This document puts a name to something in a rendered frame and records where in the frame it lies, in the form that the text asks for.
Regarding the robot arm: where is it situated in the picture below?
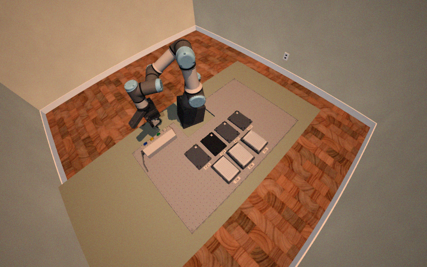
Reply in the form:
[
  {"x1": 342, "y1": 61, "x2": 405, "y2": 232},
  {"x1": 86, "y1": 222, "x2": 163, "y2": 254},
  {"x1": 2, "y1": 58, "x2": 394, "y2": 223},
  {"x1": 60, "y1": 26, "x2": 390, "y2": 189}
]
[{"x1": 124, "y1": 39, "x2": 206, "y2": 129}]

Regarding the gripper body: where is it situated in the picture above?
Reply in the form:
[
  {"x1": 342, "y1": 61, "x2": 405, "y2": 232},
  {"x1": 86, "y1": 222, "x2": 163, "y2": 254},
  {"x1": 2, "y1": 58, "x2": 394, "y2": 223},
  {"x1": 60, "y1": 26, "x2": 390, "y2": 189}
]
[{"x1": 136, "y1": 98, "x2": 161, "y2": 122}]

